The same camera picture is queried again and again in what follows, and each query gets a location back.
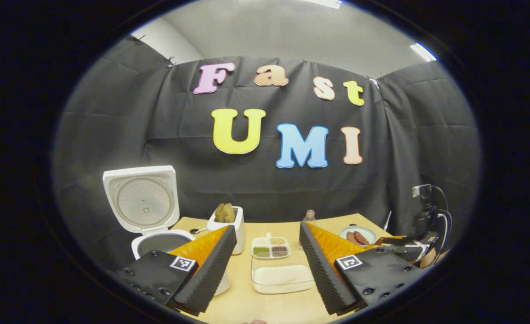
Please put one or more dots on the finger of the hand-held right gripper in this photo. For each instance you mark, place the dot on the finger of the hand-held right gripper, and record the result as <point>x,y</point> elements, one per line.
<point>404,242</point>

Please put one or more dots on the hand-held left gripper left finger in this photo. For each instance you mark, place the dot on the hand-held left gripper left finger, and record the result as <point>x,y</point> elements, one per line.
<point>208,274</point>

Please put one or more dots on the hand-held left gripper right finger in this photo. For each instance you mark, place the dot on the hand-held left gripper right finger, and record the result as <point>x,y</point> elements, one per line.
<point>325,279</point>

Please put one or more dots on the clear plastic rice container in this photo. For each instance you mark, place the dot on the clear plastic rice container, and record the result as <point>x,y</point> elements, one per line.
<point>283,289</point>

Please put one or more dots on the white rice cooker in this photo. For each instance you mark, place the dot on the white rice cooker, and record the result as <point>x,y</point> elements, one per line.
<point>141,198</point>

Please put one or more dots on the round plate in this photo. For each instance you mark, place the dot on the round plate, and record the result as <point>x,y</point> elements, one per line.
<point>368,233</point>

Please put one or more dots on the brown sausage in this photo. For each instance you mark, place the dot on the brown sausage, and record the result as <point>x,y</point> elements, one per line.
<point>351,238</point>
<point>361,237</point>

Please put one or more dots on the white toaster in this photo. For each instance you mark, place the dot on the white toaster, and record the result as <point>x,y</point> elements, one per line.
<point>237,234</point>

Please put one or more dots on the toasted bread slice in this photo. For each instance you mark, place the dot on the toasted bread slice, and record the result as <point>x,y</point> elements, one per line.
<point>219,213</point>
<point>229,212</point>

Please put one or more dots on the white divided grain dish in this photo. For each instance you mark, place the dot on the white divided grain dish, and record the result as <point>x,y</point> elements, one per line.
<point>270,247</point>

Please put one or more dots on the glass bottle with red label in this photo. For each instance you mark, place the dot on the glass bottle with red label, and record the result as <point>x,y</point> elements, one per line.
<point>309,217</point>

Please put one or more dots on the black backdrop cloth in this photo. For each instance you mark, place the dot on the black backdrop cloth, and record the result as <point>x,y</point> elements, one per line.
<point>111,144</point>

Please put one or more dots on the ceiling light panel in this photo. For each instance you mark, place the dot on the ceiling light panel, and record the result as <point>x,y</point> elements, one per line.
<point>423,52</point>

